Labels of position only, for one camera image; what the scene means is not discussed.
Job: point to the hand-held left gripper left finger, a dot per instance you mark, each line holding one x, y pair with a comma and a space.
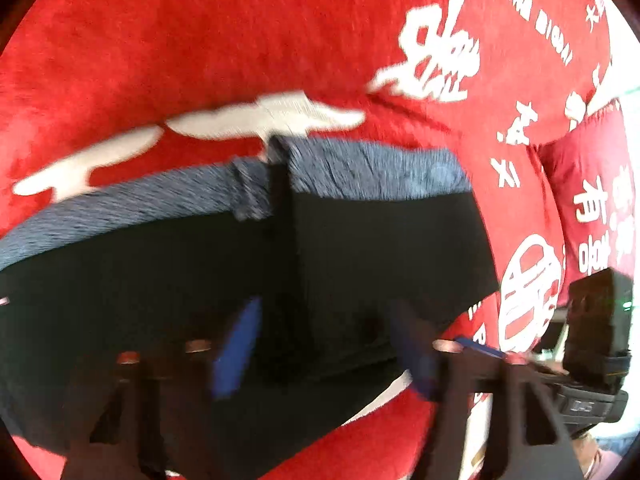
239, 350

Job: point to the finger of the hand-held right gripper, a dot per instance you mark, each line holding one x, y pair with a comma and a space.
480, 347

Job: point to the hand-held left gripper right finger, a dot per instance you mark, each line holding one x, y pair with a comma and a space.
416, 355

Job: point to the black pants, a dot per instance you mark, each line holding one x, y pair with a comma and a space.
375, 260

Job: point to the person's right hand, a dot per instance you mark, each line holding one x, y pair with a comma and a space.
597, 460

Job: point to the dark red printed pillow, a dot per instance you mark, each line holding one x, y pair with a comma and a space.
595, 170

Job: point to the blue leaf-patterned cloth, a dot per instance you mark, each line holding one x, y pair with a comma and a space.
150, 205

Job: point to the red printed blanket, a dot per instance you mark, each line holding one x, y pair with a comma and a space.
200, 35

